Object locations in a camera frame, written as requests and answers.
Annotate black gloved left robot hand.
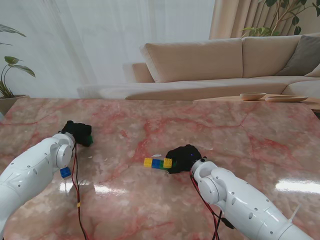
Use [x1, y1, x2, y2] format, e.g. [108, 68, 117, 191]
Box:
[60, 120, 94, 147]

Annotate wooden bowl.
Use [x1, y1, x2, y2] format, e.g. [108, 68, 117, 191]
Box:
[239, 92, 267, 101]

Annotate left arm red black cables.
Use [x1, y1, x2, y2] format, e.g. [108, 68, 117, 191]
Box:
[70, 144, 91, 240]

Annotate grey plant pot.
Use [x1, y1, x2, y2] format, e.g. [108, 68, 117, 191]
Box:
[0, 94, 30, 116]

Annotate cream sofa cushion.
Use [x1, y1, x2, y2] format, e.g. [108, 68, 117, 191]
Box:
[304, 64, 320, 78]

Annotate tall green leafy plant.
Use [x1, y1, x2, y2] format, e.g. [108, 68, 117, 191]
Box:
[240, 0, 320, 38]

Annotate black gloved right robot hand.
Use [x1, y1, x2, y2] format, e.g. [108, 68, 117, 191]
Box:
[165, 144, 203, 175]

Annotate broad leaf potted plant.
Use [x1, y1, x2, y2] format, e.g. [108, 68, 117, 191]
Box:
[0, 23, 36, 98]

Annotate arm red black cables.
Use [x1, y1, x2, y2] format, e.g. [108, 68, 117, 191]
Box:
[70, 144, 91, 240]
[189, 171, 236, 240]

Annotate wooden tray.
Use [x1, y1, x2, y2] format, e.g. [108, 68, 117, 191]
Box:
[264, 94, 309, 103]

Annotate grey sofa cushion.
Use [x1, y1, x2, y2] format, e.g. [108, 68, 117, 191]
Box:
[276, 34, 320, 77]

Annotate white sheer curtain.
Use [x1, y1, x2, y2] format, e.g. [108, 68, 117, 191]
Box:
[0, 0, 216, 99]

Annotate beige curtain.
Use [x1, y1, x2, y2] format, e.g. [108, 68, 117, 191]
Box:
[208, 0, 320, 40]

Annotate right arm red black cables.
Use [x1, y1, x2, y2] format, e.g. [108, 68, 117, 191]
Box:
[189, 171, 236, 240]

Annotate beige sofa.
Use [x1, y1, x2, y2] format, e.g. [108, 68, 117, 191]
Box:
[76, 34, 320, 101]

